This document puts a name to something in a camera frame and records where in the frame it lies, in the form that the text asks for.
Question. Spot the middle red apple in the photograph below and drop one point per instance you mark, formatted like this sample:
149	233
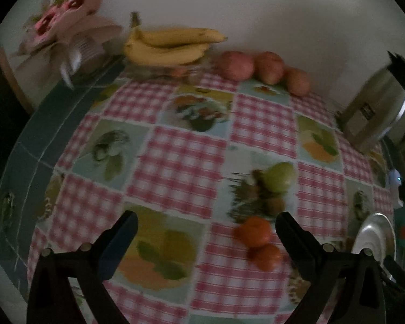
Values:
269	68

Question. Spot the yellow banana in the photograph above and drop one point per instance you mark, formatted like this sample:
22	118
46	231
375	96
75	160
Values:
167	38
140	53

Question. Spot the orange tangerine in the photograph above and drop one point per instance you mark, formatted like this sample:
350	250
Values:
254	232
267	257

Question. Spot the lower yellow banana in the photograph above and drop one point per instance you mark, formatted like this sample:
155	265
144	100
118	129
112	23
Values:
140	53

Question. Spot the upper yellow banana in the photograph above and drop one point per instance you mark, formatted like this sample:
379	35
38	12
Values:
167	38

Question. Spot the red apple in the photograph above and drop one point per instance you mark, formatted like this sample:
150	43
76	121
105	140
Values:
235	65
269	68
297	82

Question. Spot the left red apple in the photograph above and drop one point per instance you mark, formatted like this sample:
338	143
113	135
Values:
235	65

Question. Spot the stainless steel round plate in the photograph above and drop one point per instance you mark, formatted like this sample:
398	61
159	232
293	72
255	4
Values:
377	234

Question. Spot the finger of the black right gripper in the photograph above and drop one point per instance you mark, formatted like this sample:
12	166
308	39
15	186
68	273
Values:
395	271

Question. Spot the white power strip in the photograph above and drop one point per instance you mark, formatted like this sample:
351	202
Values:
394	180

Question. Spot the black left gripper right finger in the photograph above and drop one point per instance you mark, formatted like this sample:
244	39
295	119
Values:
360	298

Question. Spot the glass fruit bowl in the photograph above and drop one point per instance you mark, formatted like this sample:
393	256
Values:
178	72

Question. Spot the stainless steel thermos jug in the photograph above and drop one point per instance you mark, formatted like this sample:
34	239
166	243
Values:
378	106

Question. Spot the checkered fruit-print tablecloth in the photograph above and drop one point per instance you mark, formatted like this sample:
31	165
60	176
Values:
188	160

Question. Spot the pink paper flower bouquet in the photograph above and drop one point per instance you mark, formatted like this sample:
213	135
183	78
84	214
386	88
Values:
68	37

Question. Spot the right red apple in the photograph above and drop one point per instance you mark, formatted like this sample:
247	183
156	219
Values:
297	82

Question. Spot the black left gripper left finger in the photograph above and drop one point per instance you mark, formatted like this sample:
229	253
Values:
51	299

